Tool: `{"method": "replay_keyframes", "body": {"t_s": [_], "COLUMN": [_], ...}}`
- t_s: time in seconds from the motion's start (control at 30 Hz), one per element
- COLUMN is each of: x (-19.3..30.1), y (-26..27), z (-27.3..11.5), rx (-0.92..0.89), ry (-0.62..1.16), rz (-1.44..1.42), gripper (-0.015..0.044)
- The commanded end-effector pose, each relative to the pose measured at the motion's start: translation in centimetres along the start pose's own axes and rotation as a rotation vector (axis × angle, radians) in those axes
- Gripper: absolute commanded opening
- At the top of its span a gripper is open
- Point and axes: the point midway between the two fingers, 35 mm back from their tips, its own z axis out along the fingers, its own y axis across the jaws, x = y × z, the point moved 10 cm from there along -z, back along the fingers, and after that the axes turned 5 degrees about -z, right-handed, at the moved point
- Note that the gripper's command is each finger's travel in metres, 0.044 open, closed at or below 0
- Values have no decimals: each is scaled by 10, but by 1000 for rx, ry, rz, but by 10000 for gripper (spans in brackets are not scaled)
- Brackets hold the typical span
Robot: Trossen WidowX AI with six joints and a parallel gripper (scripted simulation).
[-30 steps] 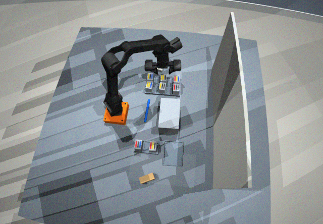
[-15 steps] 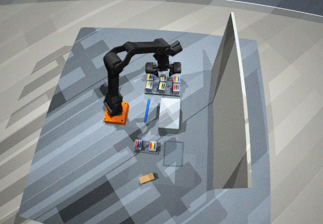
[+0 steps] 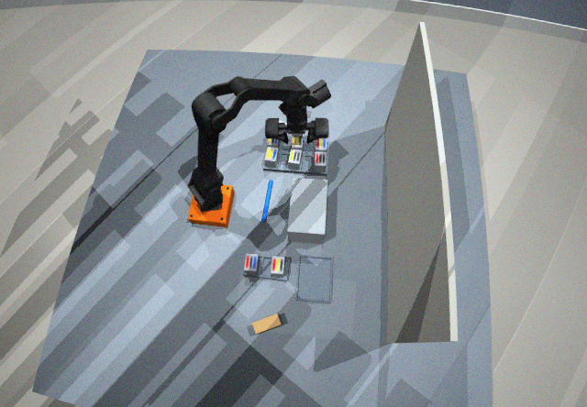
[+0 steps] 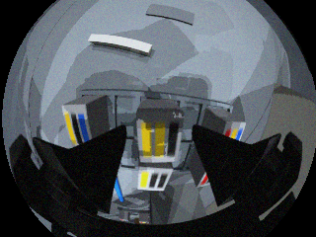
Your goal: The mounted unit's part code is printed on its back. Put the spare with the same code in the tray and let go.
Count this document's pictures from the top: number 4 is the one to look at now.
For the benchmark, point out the blue thin bar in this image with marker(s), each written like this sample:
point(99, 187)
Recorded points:
point(118, 191)

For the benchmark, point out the brown cardboard box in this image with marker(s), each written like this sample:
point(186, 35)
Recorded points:
point(136, 221)

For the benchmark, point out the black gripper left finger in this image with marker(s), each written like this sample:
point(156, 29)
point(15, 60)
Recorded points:
point(91, 167)

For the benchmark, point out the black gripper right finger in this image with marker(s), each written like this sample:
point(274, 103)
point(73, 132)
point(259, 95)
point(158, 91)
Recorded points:
point(228, 163)

